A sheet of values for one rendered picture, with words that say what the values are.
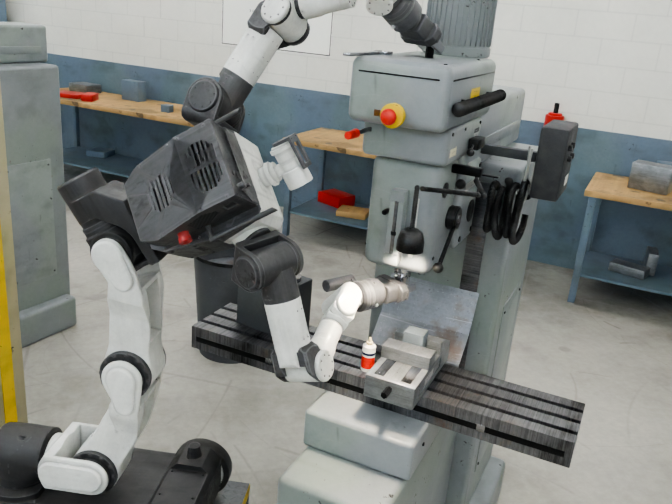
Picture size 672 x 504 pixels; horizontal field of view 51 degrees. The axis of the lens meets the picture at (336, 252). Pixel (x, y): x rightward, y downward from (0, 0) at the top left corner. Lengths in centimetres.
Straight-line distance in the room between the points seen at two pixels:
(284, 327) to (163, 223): 37
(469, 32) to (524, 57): 408
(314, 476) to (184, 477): 46
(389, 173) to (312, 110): 494
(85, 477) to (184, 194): 94
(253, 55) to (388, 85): 35
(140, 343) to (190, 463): 54
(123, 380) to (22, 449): 44
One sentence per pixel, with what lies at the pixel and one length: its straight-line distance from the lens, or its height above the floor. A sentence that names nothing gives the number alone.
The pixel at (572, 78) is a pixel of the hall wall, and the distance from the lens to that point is 611.
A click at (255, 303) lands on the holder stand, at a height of 105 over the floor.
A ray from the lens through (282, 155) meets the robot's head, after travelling 172.
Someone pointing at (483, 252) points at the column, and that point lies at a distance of 238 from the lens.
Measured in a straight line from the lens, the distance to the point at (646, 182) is 562.
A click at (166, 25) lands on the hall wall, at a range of 771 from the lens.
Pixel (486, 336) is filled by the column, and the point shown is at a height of 97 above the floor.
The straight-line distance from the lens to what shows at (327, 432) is 210.
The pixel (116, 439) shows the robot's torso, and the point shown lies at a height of 80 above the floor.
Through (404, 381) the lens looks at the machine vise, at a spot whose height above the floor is 103.
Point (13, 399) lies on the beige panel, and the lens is 345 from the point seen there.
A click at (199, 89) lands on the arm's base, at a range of 179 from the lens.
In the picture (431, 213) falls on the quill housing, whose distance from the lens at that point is 191.
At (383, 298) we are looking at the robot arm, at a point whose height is 123.
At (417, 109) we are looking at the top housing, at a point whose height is 178.
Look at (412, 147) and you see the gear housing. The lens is 185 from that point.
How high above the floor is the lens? 201
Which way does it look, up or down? 20 degrees down
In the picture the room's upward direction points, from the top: 5 degrees clockwise
